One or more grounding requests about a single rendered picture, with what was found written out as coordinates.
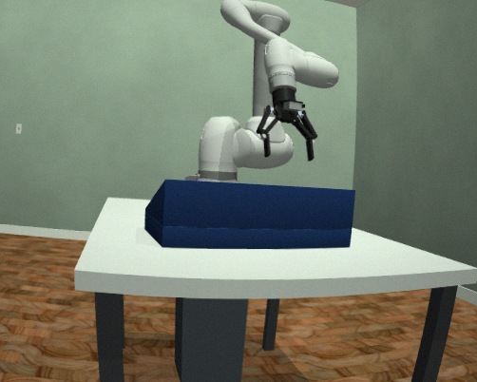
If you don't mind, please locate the blue switch panel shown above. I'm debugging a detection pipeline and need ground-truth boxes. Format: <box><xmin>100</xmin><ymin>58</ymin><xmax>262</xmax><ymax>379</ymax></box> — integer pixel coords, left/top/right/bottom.
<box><xmin>144</xmin><ymin>180</ymin><xmax>355</xmax><ymax>249</ymax></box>

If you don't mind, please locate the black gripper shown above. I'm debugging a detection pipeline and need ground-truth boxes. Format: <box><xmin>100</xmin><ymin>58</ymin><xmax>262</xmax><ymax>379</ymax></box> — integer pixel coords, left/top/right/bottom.
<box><xmin>256</xmin><ymin>87</ymin><xmax>317</xmax><ymax>162</ymax></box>

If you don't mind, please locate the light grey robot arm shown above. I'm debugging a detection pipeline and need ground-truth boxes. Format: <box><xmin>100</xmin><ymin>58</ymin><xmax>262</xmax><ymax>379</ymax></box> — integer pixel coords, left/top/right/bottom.
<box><xmin>184</xmin><ymin>0</ymin><xmax>339</xmax><ymax>183</ymax></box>

